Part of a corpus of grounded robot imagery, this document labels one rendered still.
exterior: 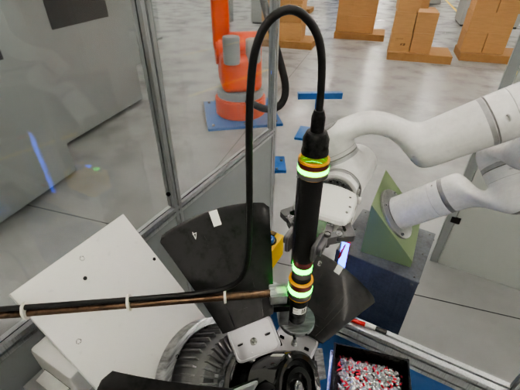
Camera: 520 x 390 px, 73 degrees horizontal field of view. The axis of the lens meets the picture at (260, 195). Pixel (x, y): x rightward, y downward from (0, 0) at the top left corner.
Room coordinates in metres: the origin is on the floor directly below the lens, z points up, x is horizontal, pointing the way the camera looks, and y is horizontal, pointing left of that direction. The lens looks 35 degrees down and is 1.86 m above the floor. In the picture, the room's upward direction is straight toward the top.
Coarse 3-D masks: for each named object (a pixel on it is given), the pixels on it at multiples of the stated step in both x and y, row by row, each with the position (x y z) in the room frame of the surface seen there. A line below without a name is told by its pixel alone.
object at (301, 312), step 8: (320, 112) 0.41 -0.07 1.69; (312, 120) 0.41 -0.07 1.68; (320, 120) 0.41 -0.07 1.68; (312, 128) 0.41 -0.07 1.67; (320, 128) 0.41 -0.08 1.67; (304, 136) 0.42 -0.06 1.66; (312, 136) 0.41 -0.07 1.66; (320, 136) 0.40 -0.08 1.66; (328, 136) 0.41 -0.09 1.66; (304, 144) 0.41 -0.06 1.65; (312, 144) 0.40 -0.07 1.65; (320, 144) 0.40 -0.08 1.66; (328, 144) 0.41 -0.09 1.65; (304, 152) 0.41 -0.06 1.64; (312, 152) 0.40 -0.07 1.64; (320, 152) 0.40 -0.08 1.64; (328, 152) 0.41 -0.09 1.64; (296, 304) 0.40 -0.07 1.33; (304, 304) 0.40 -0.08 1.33; (296, 312) 0.40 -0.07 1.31; (304, 312) 0.40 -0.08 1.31; (296, 320) 0.40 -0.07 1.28; (304, 320) 0.41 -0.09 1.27
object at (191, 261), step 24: (240, 216) 0.55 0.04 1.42; (264, 216) 0.56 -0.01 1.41; (168, 240) 0.50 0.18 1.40; (216, 240) 0.51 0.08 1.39; (240, 240) 0.51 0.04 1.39; (264, 240) 0.52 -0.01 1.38; (192, 264) 0.47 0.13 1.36; (216, 264) 0.47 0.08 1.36; (240, 264) 0.48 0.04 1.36; (264, 264) 0.48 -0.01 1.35; (240, 288) 0.44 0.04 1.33; (264, 288) 0.45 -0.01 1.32; (216, 312) 0.42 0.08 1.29; (240, 312) 0.41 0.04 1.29; (264, 312) 0.41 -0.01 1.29
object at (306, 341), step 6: (282, 330) 0.45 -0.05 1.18; (288, 336) 0.44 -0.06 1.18; (306, 336) 0.44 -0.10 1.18; (282, 342) 0.42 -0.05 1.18; (288, 342) 0.42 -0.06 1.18; (300, 342) 0.42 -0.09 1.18; (306, 342) 0.42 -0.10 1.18; (312, 342) 0.42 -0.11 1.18; (282, 348) 0.41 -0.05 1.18; (288, 348) 0.41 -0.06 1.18; (294, 348) 0.41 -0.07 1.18; (300, 348) 0.41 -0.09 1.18; (312, 348) 0.41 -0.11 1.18; (312, 354) 0.39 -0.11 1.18
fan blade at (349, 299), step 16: (320, 256) 0.65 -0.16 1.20; (320, 272) 0.60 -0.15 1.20; (320, 288) 0.56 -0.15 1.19; (336, 288) 0.56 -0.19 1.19; (352, 288) 0.58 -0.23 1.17; (320, 304) 0.51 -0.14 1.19; (336, 304) 0.52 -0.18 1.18; (352, 304) 0.53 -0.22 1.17; (368, 304) 0.54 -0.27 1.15; (320, 320) 0.47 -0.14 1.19; (336, 320) 0.48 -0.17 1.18; (320, 336) 0.43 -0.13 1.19
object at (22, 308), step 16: (272, 16) 0.41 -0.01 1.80; (304, 16) 0.41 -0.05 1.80; (320, 32) 0.41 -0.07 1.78; (256, 48) 0.41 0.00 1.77; (320, 48) 0.41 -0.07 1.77; (256, 64) 0.41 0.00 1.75; (320, 64) 0.41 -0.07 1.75; (320, 80) 0.41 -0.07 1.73; (320, 96) 0.41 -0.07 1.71; (224, 288) 0.40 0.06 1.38; (32, 304) 0.37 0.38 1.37; (48, 304) 0.37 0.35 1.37; (64, 304) 0.37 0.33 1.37; (80, 304) 0.37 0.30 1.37; (96, 304) 0.38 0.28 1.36; (128, 304) 0.38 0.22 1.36
